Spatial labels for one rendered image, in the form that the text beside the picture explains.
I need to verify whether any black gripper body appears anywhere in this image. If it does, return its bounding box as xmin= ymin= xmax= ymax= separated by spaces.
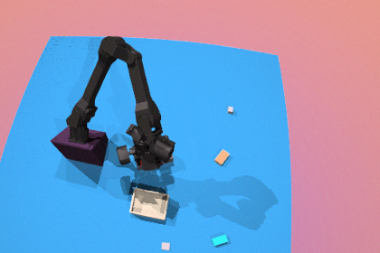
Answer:
xmin=116 ymin=145 xmax=148 ymax=165

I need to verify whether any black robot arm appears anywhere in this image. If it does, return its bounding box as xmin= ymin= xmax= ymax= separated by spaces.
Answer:
xmin=66 ymin=36 xmax=176 ymax=171

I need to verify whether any cyan rectangular block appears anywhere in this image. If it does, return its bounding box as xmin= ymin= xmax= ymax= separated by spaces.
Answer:
xmin=211 ymin=235 xmax=228 ymax=246

